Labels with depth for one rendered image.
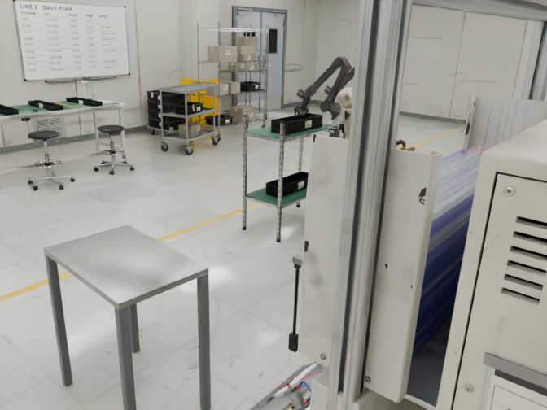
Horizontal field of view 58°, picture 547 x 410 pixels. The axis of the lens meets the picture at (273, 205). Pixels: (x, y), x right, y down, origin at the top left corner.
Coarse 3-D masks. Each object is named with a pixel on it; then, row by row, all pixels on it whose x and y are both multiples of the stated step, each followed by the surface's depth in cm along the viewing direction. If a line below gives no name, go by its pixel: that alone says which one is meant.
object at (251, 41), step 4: (240, 40) 951; (244, 40) 945; (248, 40) 952; (252, 40) 962; (256, 40) 971; (240, 44) 953; (244, 44) 947; (248, 44) 955; (252, 44) 964; (256, 44) 974; (256, 48) 976; (228, 64) 958; (240, 64) 955; (244, 64) 965; (248, 64) 979; (252, 64) 982; (256, 64) 990; (228, 68) 961; (232, 68) 955; (240, 68) 958; (244, 68) 968; (248, 68) 976; (252, 68) 984; (256, 68) 992
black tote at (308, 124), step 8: (272, 120) 436; (280, 120) 446; (288, 120) 456; (296, 120) 437; (304, 120) 447; (312, 120) 456; (320, 120) 467; (272, 128) 438; (288, 128) 430; (296, 128) 440; (304, 128) 450; (312, 128) 459
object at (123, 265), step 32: (64, 256) 228; (96, 256) 229; (128, 256) 230; (160, 256) 231; (96, 288) 203; (128, 288) 203; (160, 288) 205; (128, 320) 197; (64, 352) 255; (128, 352) 201; (64, 384) 261; (128, 384) 205
